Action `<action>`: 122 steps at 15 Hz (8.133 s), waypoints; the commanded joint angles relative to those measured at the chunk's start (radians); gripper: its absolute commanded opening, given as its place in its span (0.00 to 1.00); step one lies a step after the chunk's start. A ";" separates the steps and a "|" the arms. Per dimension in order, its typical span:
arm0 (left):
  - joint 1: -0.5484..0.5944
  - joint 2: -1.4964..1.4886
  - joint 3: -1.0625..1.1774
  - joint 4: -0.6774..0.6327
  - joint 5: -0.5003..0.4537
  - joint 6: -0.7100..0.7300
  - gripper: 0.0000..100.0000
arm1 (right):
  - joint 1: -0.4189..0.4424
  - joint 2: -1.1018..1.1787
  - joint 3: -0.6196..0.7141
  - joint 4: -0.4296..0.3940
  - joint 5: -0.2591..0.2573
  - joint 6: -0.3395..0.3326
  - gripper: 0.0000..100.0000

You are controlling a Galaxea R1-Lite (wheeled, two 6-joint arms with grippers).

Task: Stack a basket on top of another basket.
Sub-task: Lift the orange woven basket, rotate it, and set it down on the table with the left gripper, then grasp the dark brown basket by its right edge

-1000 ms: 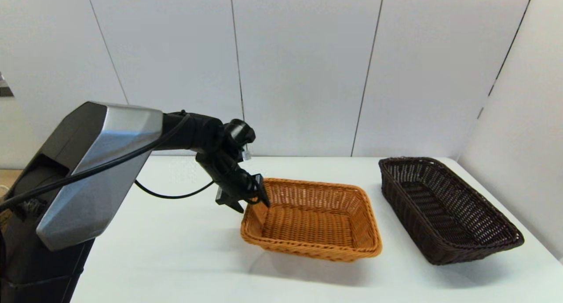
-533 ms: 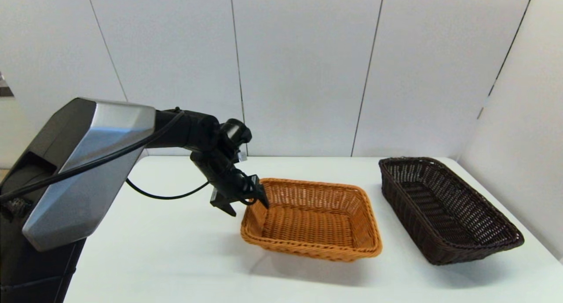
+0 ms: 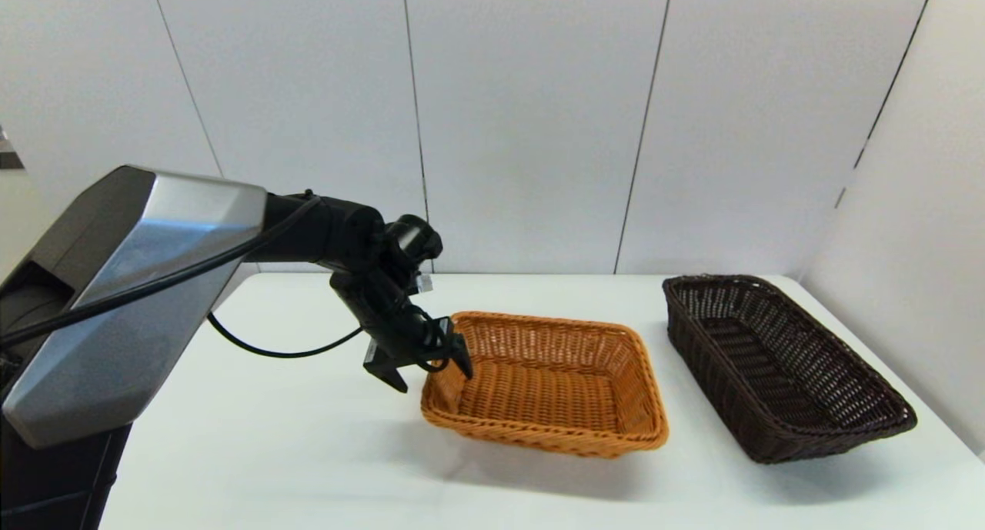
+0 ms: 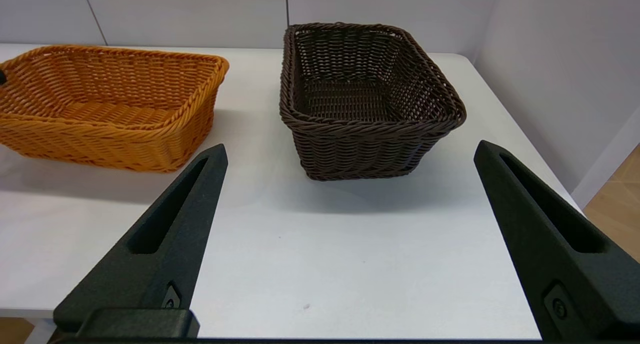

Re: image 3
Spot orange wicker basket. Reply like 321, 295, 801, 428
420, 311, 669, 459

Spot dark brown wicker basket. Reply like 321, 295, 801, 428
663, 275, 918, 465

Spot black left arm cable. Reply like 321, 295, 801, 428
0, 190, 366, 359

